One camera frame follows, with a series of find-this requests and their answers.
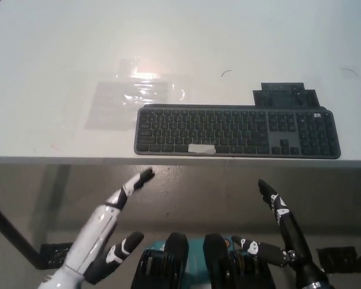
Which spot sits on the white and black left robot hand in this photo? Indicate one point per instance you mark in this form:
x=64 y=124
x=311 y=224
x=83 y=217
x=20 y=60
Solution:
x=99 y=228

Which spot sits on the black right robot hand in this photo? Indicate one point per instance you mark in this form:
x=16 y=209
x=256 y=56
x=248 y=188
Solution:
x=291 y=231

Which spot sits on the black and teal robot body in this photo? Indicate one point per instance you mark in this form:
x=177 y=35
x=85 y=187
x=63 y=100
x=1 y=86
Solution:
x=176 y=262

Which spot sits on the dark grey keyboard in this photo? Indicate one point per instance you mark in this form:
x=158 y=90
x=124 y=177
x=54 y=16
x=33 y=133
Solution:
x=237 y=132

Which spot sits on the black floor tape patch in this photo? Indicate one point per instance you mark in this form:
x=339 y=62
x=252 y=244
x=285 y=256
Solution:
x=338 y=259
x=55 y=254

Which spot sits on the black metal table leg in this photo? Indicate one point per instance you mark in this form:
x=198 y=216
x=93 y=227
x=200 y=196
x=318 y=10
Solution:
x=15 y=233

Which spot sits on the white tape piece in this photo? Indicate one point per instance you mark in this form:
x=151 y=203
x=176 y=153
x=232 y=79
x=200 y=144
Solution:
x=201 y=148

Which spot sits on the clear plastic sheet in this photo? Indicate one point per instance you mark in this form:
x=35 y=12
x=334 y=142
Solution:
x=123 y=102

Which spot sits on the thin dark curved hair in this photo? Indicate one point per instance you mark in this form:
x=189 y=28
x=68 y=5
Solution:
x=349 y=70
x=225 y=72

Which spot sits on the black mount behind keyboard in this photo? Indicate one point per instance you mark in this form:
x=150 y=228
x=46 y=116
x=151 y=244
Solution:
x=284 y=94

